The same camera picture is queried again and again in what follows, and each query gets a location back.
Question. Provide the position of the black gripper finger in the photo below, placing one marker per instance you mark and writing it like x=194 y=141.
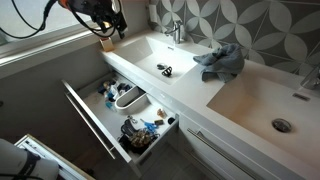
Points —
x=122 y=28

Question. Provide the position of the small dark brown box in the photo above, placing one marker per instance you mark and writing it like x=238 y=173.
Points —
x=159 y=122

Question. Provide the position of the white open vanity drawer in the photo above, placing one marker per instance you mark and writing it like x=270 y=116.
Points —
x=106 y=116

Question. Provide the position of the chrome sink drain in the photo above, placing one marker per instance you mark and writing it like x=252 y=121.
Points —
x=281 y=125
x=160 y=65

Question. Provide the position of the white closed vanity drawer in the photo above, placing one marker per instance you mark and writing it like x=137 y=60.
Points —
x=213 y=156

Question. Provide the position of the white vanity cabinet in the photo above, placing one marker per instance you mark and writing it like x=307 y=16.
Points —
x=186 y=96

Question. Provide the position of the white rectangular sink basin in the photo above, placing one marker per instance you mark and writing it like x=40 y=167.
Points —
x=150 y=55
x=253 y=106

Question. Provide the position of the chrome faucet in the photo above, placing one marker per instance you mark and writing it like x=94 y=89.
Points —
x=312 y=80
x=177 y=31

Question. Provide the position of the black hair accessories pile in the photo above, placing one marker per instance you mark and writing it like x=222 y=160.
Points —
x=126 y=130

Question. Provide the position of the grey crumpled towel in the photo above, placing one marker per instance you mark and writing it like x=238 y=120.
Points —
x=221 y=61

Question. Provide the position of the pile of small toiletry bottles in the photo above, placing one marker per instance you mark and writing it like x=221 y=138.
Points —
x=113 y=91

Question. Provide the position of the black hair clip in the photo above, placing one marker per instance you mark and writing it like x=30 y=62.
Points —
x=167 y=71

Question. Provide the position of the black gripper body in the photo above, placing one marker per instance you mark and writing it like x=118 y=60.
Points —
x=95 y=10

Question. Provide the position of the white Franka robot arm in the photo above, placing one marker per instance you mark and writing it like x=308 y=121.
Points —
x=13 y=160

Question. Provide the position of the small black round cap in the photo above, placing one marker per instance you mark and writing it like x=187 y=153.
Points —
x=171 y=120

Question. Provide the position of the chrome overflow slot cover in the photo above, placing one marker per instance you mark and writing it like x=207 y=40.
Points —
x=301 y=97
x=170 y=48

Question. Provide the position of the frosted glass window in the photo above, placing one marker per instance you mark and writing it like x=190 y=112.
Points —
x=30 y=16

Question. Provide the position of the white wall outlet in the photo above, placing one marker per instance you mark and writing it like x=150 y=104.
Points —
x=153 y=13

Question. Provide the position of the small brown bottle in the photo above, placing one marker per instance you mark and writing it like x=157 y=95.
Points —
x=161 y=113

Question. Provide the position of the blue scissors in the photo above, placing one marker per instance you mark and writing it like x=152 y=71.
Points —
x=150 y=125

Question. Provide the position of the golden brown hair claw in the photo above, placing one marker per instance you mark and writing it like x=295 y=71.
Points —
x=140 y=138

